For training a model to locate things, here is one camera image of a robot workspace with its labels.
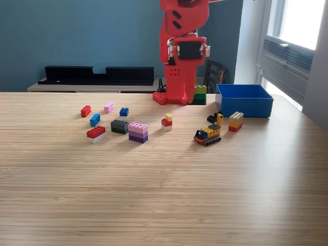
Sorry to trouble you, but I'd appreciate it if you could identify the blue plastic bin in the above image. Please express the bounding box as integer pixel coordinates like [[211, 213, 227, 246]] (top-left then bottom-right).
[[215, 84, 274, 118]]

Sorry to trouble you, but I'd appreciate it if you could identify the small yellow toy digger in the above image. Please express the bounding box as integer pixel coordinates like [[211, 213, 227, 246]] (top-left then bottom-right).
[[193, 111, 224, 147]]

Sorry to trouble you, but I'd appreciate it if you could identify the pink purple brick stack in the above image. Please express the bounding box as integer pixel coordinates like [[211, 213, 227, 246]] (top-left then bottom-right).
[[128, 122, 149, 144]]

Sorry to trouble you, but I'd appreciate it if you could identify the grey dark green brick stack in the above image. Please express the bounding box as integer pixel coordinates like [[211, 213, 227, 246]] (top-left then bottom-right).
[[110, 119, 130, 135]]

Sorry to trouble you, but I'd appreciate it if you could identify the dark wooden chair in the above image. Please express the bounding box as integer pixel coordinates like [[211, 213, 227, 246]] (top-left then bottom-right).
[[203, 59, 228, 94]]

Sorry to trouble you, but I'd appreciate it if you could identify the yellow red white brick stack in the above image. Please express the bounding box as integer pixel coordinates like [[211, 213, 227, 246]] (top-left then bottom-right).
[[161, 113, 173, 132]]

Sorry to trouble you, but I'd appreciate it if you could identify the tan orange red brick stack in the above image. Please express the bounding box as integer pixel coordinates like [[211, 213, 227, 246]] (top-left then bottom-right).
[[228, 111, 244, 133]]

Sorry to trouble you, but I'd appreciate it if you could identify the grey window heater unit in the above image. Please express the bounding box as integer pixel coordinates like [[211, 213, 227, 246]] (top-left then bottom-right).
[[260, 35, 315, 103]]

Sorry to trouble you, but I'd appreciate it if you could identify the pale wooden sideboard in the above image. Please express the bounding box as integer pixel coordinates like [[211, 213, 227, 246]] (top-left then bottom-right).
[[27, 76, 206, 93]]

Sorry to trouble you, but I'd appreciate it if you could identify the bright window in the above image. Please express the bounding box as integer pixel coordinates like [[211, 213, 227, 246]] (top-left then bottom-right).
[[266, 0, 326, 51]]

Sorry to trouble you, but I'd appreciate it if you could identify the light blue brick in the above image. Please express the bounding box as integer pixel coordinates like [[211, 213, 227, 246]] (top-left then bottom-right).
[[89, 113, 101, 128]]

